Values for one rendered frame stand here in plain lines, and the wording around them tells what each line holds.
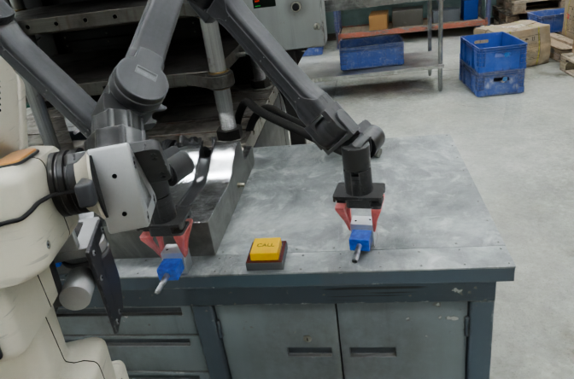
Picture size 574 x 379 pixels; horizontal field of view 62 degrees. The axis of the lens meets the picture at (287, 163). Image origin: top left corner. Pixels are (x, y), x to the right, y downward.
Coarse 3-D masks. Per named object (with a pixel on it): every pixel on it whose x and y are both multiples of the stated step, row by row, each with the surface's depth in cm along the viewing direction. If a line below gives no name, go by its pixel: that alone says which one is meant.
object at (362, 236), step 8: (360, 216) 107; (368, 216) 107; (352, 224) 105; (360, 224) 104; (368, 224) 103; (352, 232) 104; (360, 232) 103; (368, 232) 103; (376, 232) 107; (352, 240) 102; (360, 240) 101; (368, 240) 101; (352, 248) 102; (360, 248) 100; (368, 248) 101
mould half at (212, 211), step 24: (216, 144) 136; (240, 144) 138; (216, 168) 129; (240, 168) 136; (216, 192) 120; (240, 192) 135; (192, 216) 109; (216, 216) 112; (120, 240) 111; (168, 240) 110; (192, 240) 109; (216, 240) 111
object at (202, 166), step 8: (168, 144) 139; (176, 144) 136; (184, 144) 139; (192, 144) 139; (200, 144) 137; (200, 152) 133; (208, 152) 143; (200, 160) 132; (208, 160) 131; (200, 168) 130; (208, 168) 129; (200, 176) 129; (192, 184) 126; (200, 184) 126; (192, 192) 123; (200, 192) 121; (184, 200) 119; (192, 200) 118; (176, 208) 114
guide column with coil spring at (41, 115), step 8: (8, 0) 172; (24, 80) 181; (32, 88) 183; (32, 96) 184; (40, 96) 186; (32, 104) 185; (40, 104) 186; (32, 112) 187; (40, 112) 187; (40, 120) 188; (48, 120) 190; (40, 128) 189; (48, 128) 190; (48, 136) 191; (48, 144) 192; (56, 144) 194
